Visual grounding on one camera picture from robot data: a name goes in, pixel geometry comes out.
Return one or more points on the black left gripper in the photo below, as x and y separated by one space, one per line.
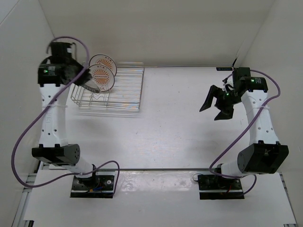
84 78

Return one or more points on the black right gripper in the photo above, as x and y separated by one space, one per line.
213 93

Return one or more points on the green rimmed white plate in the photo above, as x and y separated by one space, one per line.
95 88

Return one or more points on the orange sunburst plate front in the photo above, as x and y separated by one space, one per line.
102 76

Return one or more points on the orange sunburst plate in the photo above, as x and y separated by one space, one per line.
102 76
105 60

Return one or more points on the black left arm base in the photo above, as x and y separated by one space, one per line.
100 185

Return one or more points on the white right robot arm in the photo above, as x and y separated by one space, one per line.
265 153

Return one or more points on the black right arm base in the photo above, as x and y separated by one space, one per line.
213 187

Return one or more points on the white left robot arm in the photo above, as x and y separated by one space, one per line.
53 147

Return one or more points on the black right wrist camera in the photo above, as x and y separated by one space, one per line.
240 72

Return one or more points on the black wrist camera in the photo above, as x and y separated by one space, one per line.
240 72
61 49

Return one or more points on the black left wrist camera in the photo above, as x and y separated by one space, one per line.
61 49

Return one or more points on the metal wire dish rack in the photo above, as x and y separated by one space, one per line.
123 100

